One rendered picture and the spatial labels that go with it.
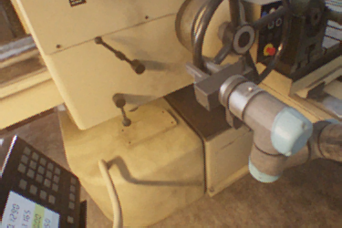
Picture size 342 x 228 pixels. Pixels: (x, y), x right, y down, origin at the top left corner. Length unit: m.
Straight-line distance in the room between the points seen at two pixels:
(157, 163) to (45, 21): 0.87
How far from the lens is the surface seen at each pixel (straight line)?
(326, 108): 1.41
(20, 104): 1.10
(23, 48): 1.05
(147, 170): 1.22
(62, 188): 0.56
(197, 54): 0.56
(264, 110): 0.41
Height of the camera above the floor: 1.57
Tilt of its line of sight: 38 degrees down
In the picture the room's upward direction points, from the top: 9 degrees counter-clockwise
